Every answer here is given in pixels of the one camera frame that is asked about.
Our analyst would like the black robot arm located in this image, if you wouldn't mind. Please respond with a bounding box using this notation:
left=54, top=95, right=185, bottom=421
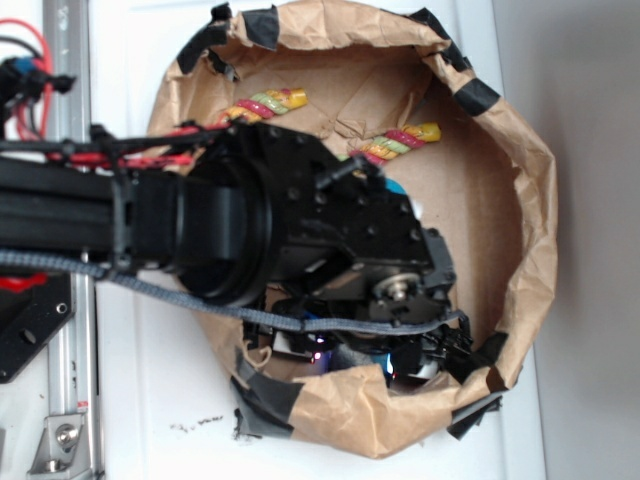
left=1, top=124, right=472, bottom=381

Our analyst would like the blue yarn ball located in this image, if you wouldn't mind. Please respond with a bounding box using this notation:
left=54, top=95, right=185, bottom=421
left=385, top=178, right=407, bottom=196

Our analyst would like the brown paper bag basin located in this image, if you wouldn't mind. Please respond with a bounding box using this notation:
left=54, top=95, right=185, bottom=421
left=148, top=1, right=558, bottom=459

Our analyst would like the grey braided cable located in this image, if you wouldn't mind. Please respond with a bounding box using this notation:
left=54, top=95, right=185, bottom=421
left=0, top=248, right=469, bottom=335

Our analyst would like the long multicolour twisted rope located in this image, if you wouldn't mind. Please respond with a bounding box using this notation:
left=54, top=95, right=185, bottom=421
left=344, top=122, right=442, bottom=167

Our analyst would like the short multicolour twisted rope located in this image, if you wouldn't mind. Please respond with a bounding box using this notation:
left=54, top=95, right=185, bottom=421
left=215, top=87, right=307, bottom=130

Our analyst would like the aluminium extrusion rail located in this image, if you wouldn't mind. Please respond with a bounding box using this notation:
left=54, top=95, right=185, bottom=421
left=25, top=0, right=107, bottom=480

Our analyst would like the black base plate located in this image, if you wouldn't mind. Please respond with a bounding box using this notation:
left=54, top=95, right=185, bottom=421
left=1, top=273, right=74, bottom=384

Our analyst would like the red wire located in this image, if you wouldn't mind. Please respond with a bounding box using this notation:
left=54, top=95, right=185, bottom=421
left=0, top=18, right=55, bottom=142

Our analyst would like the silver corner bracket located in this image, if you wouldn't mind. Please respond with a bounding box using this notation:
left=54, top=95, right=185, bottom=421
left=26, top=413, right=92, bottom=479

